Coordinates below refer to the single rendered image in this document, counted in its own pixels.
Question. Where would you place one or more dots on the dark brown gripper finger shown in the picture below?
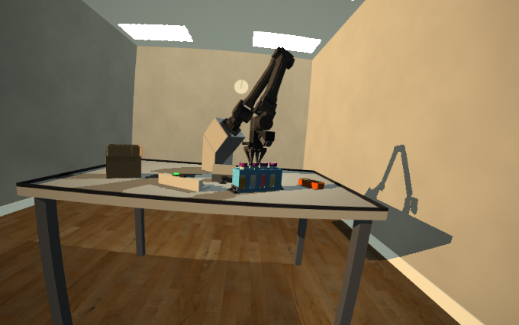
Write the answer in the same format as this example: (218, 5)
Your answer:
(249, 155)
(257, 152)

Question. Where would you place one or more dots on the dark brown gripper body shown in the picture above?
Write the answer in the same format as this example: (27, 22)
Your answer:
(258, 146)

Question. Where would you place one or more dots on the black table edge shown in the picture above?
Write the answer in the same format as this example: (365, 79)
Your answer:
(28, 184)

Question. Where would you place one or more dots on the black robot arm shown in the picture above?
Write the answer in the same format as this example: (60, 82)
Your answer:
(272, 76)

